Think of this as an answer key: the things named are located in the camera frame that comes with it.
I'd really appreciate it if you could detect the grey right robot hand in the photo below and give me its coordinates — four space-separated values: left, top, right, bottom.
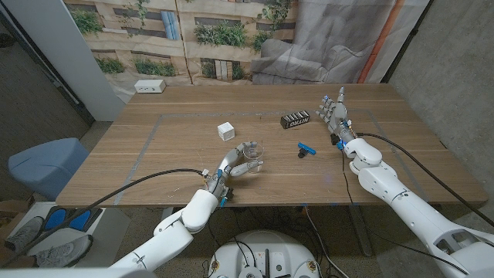
315 86 358 151

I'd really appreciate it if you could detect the thin black right arm wire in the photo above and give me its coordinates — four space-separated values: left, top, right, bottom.
341 149 470 276

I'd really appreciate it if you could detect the white floor cable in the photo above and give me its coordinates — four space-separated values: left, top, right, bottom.
303 206 350 278

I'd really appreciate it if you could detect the brown cardboard box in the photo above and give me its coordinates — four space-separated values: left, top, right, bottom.
0 198 35 229

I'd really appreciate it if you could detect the blue black foot pedal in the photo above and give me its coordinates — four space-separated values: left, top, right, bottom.
41 206 70 232
68 207 103 232

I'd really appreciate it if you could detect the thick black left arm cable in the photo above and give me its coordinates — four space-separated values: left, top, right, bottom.
0 168 208 268

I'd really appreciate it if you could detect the grey sneaker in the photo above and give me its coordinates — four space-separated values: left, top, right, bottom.
4 215 46 253
33 234 94 269

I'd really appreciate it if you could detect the clear glass beaker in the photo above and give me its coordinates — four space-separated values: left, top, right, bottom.
242 141 266 175

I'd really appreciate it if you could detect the small white box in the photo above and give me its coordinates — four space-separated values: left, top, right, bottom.
217 121 235 142

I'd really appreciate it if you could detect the grey table leg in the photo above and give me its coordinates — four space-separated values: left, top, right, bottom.
349 204 374 258

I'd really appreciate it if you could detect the white floor board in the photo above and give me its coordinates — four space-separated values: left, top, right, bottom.
0 201 131 270

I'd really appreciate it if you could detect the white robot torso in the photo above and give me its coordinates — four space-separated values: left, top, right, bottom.
207 230 321 278

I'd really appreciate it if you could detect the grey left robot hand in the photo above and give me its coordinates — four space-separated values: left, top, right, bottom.
202 141 266 208

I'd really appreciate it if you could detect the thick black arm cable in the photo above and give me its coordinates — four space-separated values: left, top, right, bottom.
357 132 494 228
0 168 208 268

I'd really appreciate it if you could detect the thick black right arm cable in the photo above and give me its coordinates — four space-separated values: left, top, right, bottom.
357 132 494 228

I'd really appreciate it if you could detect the printed backdrop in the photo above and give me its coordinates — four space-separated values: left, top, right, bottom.
63 0 431 103

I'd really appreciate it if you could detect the black Nitro box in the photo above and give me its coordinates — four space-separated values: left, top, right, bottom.
279 110 311 130

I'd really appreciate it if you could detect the black backdrop pole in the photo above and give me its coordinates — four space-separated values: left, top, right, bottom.
381 0 432 84

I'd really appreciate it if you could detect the blue black paper clip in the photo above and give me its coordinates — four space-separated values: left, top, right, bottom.
297 142 317 159

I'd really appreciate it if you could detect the white power strip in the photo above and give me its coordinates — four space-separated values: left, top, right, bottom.
134 79 167 94

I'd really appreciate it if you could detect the blue grey stool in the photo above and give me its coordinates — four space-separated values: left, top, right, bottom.
7 137 90 202

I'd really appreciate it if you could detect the black floor cable tangle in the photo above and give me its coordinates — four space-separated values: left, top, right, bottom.
208 206 348 263

